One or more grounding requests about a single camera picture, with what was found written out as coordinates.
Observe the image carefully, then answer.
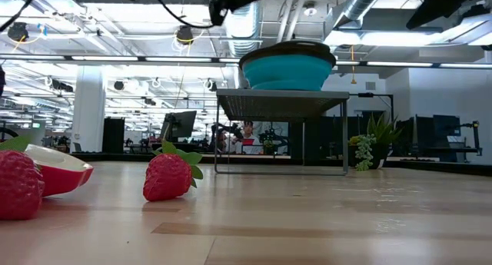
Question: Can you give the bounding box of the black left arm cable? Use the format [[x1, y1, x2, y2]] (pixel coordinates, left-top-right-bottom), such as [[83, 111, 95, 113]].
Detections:
[[0, 0, 42, 32]]

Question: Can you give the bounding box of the person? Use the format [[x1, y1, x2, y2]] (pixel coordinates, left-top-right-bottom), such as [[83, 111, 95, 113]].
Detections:
[[230, 121, 266, 155]]

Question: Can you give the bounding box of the white building column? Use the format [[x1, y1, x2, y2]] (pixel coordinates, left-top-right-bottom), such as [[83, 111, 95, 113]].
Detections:
[[70, 67, 106, 154]]

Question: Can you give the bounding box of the blue collapsible bowl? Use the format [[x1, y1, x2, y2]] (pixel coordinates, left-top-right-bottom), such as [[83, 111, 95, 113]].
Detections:
[[238, 40, 337, 92]]

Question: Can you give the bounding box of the toy apple half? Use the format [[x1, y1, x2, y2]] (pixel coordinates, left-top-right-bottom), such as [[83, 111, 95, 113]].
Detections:
[[23, 144, 95, 198]]

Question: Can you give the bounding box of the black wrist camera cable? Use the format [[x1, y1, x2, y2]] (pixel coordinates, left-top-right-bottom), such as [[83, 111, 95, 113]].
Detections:
[[151, 0, 215, 30]]

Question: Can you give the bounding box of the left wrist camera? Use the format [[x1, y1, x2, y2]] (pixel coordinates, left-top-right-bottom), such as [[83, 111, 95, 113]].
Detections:
[[209, 0, 228, 27]]

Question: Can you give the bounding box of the black background monitor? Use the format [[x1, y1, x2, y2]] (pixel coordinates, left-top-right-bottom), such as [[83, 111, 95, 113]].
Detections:
[[159, 110, 198, 144]]

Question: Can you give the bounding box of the grey perforated metal stand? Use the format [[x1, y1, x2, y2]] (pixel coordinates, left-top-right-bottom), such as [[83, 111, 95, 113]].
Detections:
[[214, 88, 350, 177]]

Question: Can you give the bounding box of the red toy strawberry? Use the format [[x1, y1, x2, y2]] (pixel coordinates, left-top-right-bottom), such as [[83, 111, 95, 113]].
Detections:
[[142, 140, 204, 203], [0, 135, 46, 220]]

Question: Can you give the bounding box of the silver ceiling duct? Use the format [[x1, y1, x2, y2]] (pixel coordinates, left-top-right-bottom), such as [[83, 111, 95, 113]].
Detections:
[[333, 0, 387, 30], [224, 0, 264, 58]]

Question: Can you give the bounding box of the black ceiling lamp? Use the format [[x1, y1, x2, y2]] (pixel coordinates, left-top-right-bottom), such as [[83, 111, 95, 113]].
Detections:
[[175, 25, 195, 46], [6, 22, 30, 42]]

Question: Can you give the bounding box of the black background gantry frame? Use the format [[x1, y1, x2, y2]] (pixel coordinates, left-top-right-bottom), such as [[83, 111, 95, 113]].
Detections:
[[347, 91, 395, 143]]

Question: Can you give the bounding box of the potted succulent plant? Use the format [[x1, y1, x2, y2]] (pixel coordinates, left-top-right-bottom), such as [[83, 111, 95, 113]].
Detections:
[[347, 113, 404, 172]]

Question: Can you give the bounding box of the black background cabinet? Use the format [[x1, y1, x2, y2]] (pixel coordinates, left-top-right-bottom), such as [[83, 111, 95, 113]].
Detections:
[[101, 117, 126, 154]]

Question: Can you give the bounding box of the background workstation desk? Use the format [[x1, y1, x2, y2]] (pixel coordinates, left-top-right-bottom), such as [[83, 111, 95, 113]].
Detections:
[[394, 114, 484, 163]]

